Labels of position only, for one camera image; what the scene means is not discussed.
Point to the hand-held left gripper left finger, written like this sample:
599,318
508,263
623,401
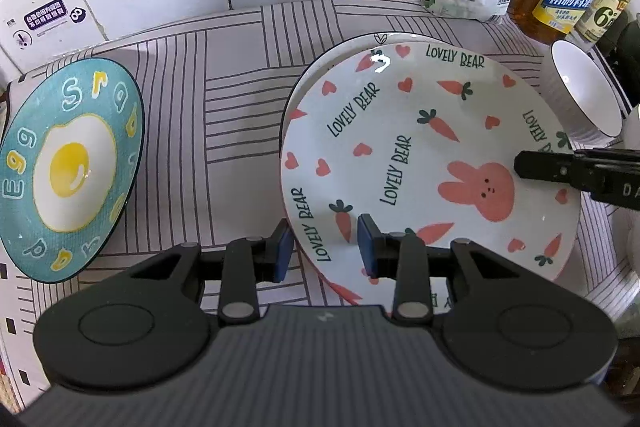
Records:
282,253

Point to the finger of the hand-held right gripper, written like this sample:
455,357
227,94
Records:
545,167

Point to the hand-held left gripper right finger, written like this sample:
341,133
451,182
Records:
366,247

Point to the white bowl with dark rim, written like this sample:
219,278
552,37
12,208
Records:
580,82
632,127

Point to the white rabbit carrot plate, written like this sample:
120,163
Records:
430,147

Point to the white plate with pink rim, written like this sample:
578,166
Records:
350,47

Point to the teal fried egg plate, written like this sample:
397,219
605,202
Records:
70,167

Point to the striped table mat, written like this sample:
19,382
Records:
215,107

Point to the white wall sticker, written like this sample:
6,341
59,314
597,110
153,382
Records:
45,19

